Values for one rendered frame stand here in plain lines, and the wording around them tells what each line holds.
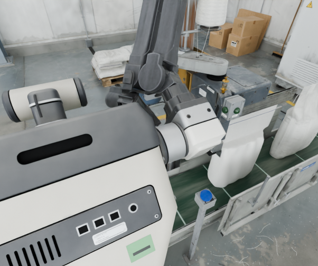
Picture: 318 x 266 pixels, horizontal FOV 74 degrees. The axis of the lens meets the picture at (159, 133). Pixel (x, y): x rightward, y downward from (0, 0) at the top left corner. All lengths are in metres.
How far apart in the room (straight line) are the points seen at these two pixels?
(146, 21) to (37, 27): 5.27
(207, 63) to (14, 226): 0.89
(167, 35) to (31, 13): 5.30
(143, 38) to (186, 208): 1.26
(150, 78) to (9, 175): 0.37
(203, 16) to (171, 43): 0.54
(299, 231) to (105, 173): 2.04
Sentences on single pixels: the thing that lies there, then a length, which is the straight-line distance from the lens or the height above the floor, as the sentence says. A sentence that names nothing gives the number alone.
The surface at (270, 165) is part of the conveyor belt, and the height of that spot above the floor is 0.38.
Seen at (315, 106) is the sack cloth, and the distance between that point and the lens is 2.04.
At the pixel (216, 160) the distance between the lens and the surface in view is 1.55.
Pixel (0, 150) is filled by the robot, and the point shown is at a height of 1.55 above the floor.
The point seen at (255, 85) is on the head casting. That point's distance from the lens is 1.07.
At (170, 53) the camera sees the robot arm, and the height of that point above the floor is 1.59.
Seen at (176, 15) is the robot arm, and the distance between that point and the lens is 0.62.
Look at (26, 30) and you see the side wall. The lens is 5.89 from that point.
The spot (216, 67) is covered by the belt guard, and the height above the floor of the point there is 1.40.
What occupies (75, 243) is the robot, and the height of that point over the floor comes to 1.41.
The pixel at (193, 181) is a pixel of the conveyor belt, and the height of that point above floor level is 0.38.
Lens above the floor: 1.79
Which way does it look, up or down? 40 degrees down
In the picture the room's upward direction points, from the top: straight up
